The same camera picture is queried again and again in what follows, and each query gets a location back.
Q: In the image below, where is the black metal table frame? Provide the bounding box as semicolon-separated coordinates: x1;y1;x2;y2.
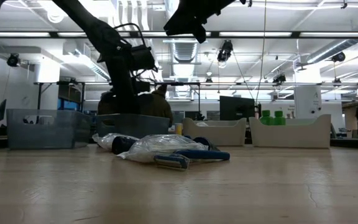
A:
0;30;358;150

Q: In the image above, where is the blue disposable razor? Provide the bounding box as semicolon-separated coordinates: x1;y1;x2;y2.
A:
153;149;231;171

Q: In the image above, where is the white plastic bin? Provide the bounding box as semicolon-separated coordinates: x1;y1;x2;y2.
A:
181;117;247;147
249;113;332;149

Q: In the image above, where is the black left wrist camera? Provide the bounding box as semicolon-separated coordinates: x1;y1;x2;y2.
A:
128;44;157;72

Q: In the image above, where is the black computer monitor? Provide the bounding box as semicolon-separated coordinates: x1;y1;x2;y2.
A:
219;95;257;121

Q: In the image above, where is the black ceiling camera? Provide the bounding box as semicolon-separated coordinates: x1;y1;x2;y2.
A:
272;73;287;85
6;52;21;68
216;39;234;63
331;51;347;63

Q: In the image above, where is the grey translucent plastic bin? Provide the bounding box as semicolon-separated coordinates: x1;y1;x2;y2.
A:
95;113;171;144
6;108;92;151

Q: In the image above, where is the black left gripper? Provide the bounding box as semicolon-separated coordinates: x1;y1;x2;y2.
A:
97;40;151;114

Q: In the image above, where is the small green bottle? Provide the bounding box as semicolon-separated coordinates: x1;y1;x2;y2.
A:
273;110;287;126
259;110;275;126

